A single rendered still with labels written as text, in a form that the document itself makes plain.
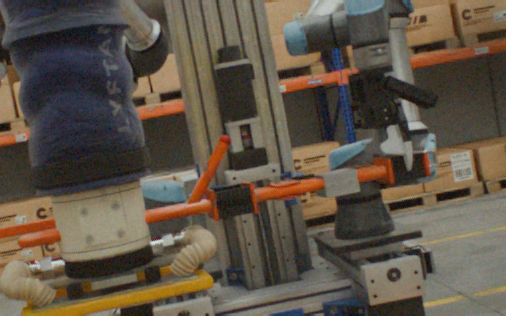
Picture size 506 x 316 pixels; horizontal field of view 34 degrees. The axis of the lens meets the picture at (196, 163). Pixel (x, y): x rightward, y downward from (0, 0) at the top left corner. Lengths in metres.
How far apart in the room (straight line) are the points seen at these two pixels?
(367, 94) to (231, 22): 0.66
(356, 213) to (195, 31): 0.63
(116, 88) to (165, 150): 8.47
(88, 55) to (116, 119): 0.12
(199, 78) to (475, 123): 8.74
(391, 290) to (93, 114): 0.87
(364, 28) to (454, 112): 9.06
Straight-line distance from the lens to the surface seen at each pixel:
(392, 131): 1.64
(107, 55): 1.49
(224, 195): 1.54
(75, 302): 1.45
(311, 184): 1.59
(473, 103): 10.78
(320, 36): 1.76
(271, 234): 2.17
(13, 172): 10.06
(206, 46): 2.20
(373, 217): 2.08
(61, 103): 1.46
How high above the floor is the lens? 1.41
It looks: 3 degrees down
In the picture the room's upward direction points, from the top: 11 degrees counter-clockwise
